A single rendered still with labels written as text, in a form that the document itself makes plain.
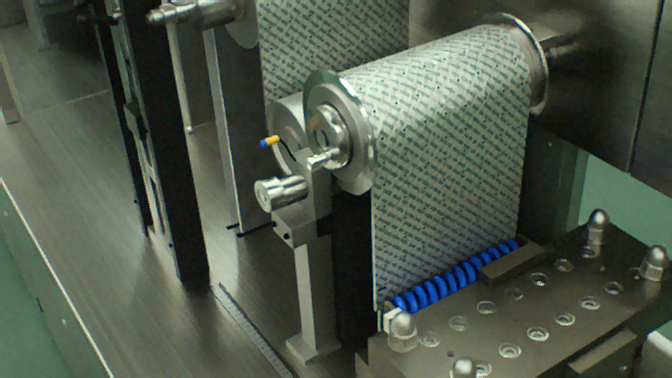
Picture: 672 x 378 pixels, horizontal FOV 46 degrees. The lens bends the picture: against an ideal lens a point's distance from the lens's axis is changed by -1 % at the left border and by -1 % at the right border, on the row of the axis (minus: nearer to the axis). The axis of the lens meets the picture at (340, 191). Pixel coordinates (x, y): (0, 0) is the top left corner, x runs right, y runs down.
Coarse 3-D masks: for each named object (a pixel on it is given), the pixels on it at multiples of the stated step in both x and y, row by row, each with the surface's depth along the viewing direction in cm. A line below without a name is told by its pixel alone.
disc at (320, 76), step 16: (320, 80) 87; (336, 80) 84; (304, 96) 92; (352, 96) 83; (304, 112) 94; (368, 128) 82; (368, 144) 83; (368, 160) 85; (336, 176) 93; (368, 176) 86; (352, 192) 90
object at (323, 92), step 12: (516, 36) 95; (528, 60) 94; (324, 84) 87; (312, 96) 90; (324, 96) 87; (336, 96) 85; (348, 108) 84; (348, 120) 84; (360, 132) 84; (360, 144) 84; (360, 156) 85; (348, 168) 88; (360, 168) 86; (348, 180) 89
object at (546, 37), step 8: (528, 24) 101; (536, 24) 102; (536, 32) 99; (544, 32) 99; (552, 32) 100; (560, 32) 100; (544, 40) 98; (552, 40) 99; (560, 40) 99; (544, 48) 98
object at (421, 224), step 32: (448, 160) 92; (480, 160) 95; (512, 160) 99; (384, 192) 88; (416, 192) 91; (448, 192) 95; (480, 192) 98; (512, 192) 102; (384, 224) 91; (416, 224) 94; (448, 224) 98; (480, 224) 102; (512, 224) 106; (384, 256) 94; (416, 256) 97; (448, 256) 101
